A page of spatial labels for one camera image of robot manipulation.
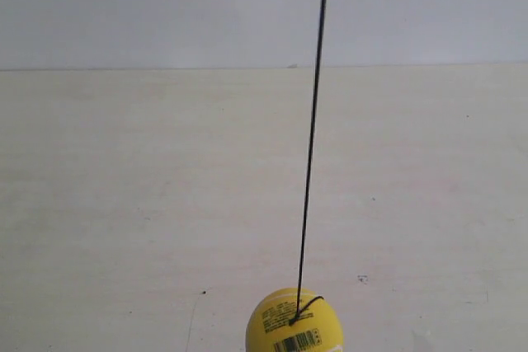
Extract black hanging string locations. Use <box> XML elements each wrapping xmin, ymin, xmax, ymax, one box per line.
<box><xmin>289</xmin><ymin>0</ymin><xmax>332</xmax><ymax>326</ymax></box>

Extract yellow tennis ball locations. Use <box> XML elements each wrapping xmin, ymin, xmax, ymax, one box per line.
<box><xmin>245</xmin><ymin>288</ymin><xmax>344</xmax><ymax>352</ymax></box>

